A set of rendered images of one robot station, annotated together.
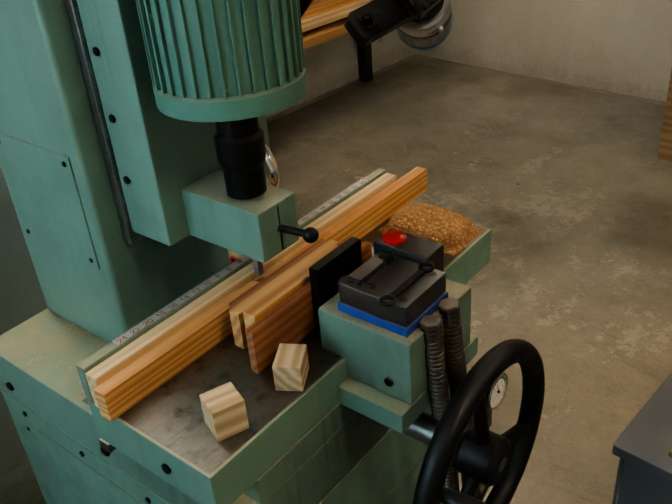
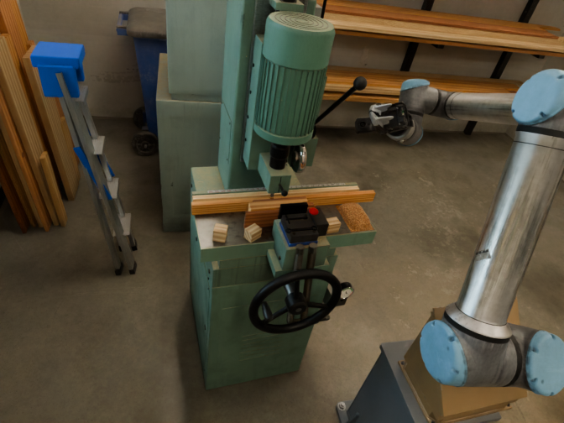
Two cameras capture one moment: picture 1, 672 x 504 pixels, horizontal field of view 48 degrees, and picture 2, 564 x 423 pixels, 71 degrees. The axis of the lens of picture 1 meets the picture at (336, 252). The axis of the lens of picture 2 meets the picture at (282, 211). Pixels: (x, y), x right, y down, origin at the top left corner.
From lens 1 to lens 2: 0.47 m
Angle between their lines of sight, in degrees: 22
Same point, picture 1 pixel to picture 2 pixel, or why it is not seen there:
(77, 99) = (240, 104)
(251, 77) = (279, 129)
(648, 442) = (395, 352)
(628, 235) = (528, 280)
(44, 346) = (206, 179)
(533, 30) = not seen: outside the picture
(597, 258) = not seen: hidden behind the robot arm
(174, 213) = (253, 159)
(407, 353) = (285, 252)
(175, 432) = (205, 230)
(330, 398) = (262, 251)
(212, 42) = (270, 112)
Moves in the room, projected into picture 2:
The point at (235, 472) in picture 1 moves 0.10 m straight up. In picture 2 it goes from (211, 253) to (212, 228)
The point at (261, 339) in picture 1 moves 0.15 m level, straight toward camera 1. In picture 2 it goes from (249, 218) to (224, 247)
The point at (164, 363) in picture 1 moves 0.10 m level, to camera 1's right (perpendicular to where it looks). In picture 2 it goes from (218, 206) to (242, 221)
